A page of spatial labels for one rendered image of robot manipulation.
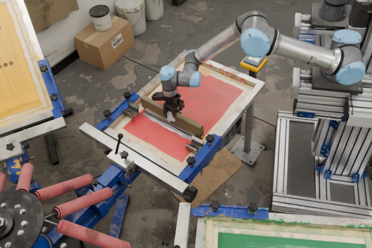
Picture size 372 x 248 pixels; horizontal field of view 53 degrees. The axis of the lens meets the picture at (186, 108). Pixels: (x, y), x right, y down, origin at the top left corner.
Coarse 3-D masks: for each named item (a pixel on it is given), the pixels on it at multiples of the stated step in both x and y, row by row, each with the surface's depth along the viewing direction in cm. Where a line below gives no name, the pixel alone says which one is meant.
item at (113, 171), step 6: (108, 168) 179; (114, 168) 179; (120, 168) 178; (102, 174) 177; (108, 174) 176; (114, 174) 176; (96, 180) 175; (102, 180) 174; (108, 180) 174; (114, 180) 176; (108, 186) 174
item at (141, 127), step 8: (208, 80) 227; (136, 120) 210; (144, 120) 209; (128, 128) 206; (136, 128) 206; (144, 128) 205; (152, 128) 205; (160, 128) 205; (136, 136) 202; (144, 136) 202; (152, 136) 201
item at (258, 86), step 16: (176, 64) 235; (208, 64) 233; (160, 80) 227; (240, 80) 224; (256, 80) 219; (256, 96) 214; (240, 112) 204; (224, 128) 197; (128, 144) 194; (160, 160) 186; (176, 176) 181
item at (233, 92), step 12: (216, 84) 225; (228, 84) 224; (228, 96) 217; (216, 120) 206; (168, 132) 202; (204, 132) 200; (156, 144) 197; (168, 144) 197; (180, 144) 196; (180, 156) 191
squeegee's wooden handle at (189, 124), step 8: (144, 96) 208; (144, 104) 209; (152, 104) 204; (160, 104) 203; (160, 112) 204; (176, 120) 199; (184, 120) 194; (192, 120) 194; (192, 128) 194; (200, 128) 190; (200, 136) 194
